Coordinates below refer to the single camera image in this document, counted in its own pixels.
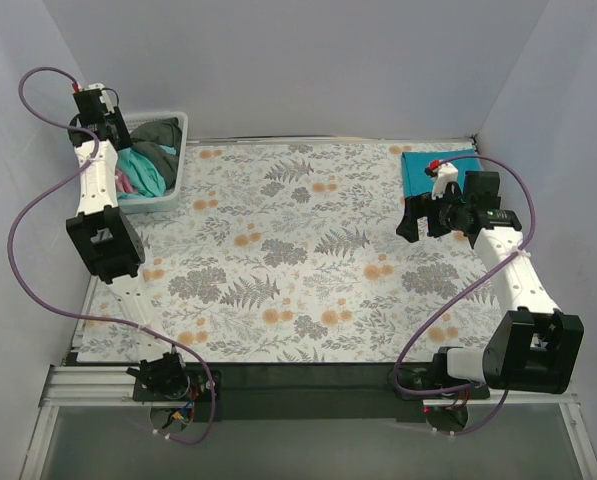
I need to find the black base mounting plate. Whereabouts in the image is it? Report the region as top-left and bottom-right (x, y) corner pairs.
(132, 362), (492, 425)

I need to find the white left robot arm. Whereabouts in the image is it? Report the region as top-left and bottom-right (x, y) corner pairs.
(66, 83), (164, 335)

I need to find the mint green t shirt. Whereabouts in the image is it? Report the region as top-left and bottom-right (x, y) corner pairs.
(116, 148), (166, 197)

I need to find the dark grey t shirt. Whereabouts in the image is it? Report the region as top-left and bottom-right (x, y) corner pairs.
(130, 117), (182, 191)

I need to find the white plastic laundry basket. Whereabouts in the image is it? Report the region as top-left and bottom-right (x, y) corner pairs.
(118, 111), (188, 214)

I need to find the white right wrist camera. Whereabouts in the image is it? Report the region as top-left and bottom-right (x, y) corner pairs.
(425, 160), (458, 200)

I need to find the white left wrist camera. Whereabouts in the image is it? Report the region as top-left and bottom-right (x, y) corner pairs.
(73, 83), (115, 114)

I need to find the pink t shirt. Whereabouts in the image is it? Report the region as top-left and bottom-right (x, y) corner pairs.
(115, 168), (138, 197)

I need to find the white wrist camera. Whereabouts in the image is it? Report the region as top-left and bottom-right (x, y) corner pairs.
(425, 160), (458, 200)
(73, 83), (115, 114)

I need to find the folded teal t shirt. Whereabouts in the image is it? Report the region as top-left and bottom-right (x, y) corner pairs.
(400, 149), (489, 205)

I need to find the floral patterned table mat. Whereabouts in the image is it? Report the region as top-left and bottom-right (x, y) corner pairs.
(77, 140), (537, 364)

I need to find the aluminium frame rail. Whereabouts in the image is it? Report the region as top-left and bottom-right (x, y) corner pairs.
(38, 364), (149, 409)

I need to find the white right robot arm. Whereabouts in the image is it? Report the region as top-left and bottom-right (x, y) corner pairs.
(396, 162), (584, 396)

